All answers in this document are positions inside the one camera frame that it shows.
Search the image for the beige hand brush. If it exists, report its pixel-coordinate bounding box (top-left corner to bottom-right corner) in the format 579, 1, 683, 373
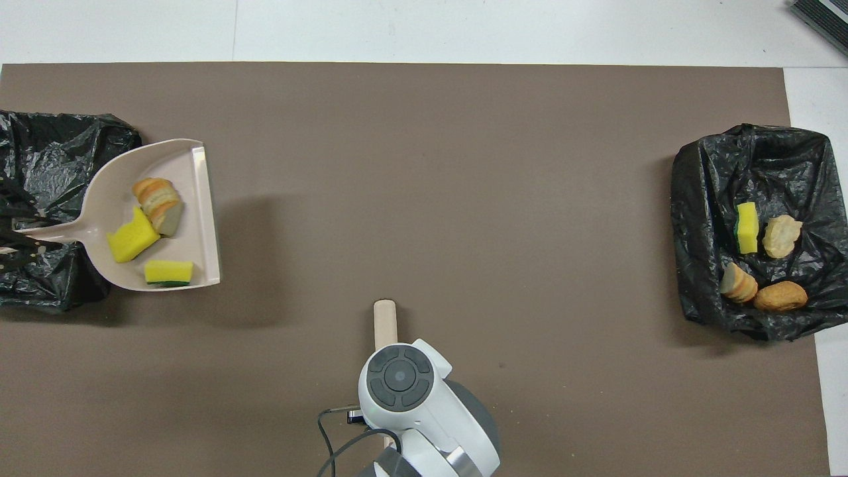
374, 299, 399, 451

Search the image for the notched yellow sponge piece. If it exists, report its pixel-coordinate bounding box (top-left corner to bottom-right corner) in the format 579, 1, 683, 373
107, 207, 162, 264

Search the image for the striped croissant bread piece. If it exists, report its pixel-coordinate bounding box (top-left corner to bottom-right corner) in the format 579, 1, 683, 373
131, 177, 186, 238

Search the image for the small yellow sponge piece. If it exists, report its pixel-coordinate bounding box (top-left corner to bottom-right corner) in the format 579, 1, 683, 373
144, 260, 195, 288

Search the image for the beige plastic dustpan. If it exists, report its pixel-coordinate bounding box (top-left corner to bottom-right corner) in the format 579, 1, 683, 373
12, 138, 221, 292

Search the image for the pale cut bread chunk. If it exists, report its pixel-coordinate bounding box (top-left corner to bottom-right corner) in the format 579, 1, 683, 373
720, 262, 759, 304

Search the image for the green and yellow sponge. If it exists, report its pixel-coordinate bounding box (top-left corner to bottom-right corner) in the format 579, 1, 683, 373
737, 202, 760, 254

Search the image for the brown bread roll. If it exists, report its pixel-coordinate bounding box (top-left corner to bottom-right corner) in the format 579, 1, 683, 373
753, 280, 809, 313

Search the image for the pale crusty bread chunk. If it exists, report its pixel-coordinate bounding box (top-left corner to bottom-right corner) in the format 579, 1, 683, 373
762, 214, 804, 259

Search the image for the black bag lined bin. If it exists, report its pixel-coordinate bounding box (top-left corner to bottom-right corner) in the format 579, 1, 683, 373
670, 123, 834, 345
0, 110, 143, 313

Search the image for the brown table mat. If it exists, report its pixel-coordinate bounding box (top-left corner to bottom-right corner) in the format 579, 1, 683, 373
0, 63, 829, 477

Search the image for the dark ribbed box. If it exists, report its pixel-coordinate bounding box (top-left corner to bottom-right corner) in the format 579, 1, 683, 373
787, 0, 848, 55

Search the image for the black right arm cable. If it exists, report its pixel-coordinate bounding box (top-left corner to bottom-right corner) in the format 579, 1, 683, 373
316, 405, 402, 477

